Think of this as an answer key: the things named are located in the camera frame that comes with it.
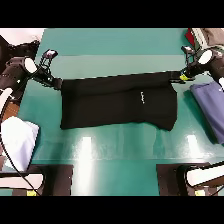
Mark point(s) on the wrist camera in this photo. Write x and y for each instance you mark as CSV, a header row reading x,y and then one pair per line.
x,y
48,57
188,55

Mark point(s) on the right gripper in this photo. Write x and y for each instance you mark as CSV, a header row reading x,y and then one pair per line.
x,y
181,75

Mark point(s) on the black T-shirt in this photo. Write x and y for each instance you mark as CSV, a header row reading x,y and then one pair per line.
x,y
116,101

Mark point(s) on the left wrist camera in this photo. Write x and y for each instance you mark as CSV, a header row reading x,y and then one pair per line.
x,y
48,57

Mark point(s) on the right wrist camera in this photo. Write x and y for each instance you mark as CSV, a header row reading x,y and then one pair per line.
x,y
188,55

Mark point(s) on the white garment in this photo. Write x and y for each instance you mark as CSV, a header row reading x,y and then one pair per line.
x,y
20,143

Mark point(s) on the red garment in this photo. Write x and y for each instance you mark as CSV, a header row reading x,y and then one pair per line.
x,y
190,37

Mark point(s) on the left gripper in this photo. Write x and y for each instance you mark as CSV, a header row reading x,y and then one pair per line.
x,y
55,83

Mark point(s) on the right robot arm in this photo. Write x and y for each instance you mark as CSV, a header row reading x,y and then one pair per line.
x,y
210,61

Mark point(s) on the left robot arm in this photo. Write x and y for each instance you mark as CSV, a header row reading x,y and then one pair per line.
x,y
15,75

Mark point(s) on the purple garment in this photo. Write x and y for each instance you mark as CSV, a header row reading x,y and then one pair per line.
x,y
210,106

